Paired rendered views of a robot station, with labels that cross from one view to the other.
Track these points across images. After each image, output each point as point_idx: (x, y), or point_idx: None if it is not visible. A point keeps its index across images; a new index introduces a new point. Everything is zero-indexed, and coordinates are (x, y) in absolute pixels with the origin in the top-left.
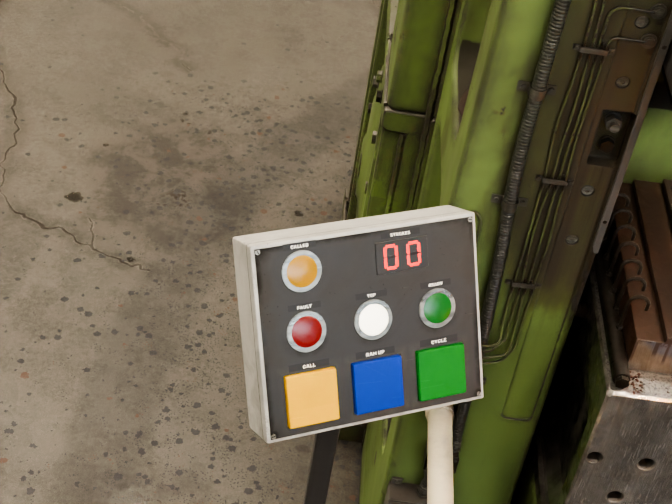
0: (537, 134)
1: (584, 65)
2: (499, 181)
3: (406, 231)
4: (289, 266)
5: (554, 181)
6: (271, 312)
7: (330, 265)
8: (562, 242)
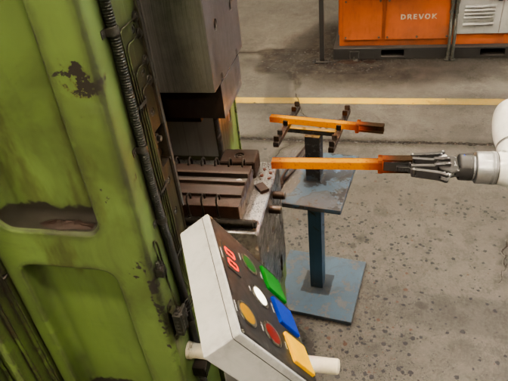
0: None
1: (142, 116)
2: (151, 214)
3: (220, 248)
4: (246, 317)
5: (163, 187)
6: (268, 346)
7: (241, 296)
8: (174, 215)
